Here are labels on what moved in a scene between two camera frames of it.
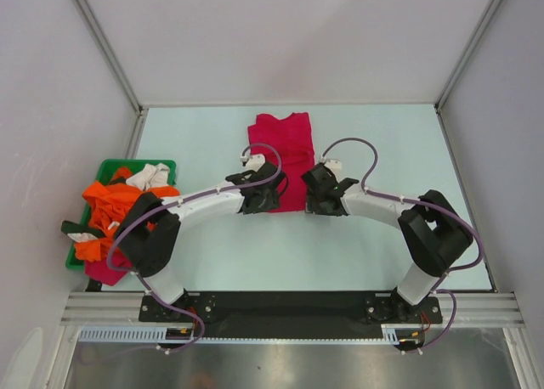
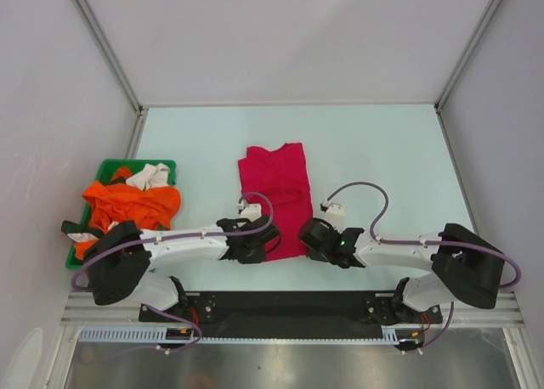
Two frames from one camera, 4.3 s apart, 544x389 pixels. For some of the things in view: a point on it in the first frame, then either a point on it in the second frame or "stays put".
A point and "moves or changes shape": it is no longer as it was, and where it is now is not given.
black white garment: (81, 233) stays put
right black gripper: (312, 205) to (314, 256)
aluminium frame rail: (483, 308) stays put
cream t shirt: (150, 176) stays put
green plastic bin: (74, 261) stays put
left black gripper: (270, 203) to (256, 258)
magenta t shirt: (291, 137) moves or changes shape
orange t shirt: (109, 204) stays put
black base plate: (287, 313) stays put
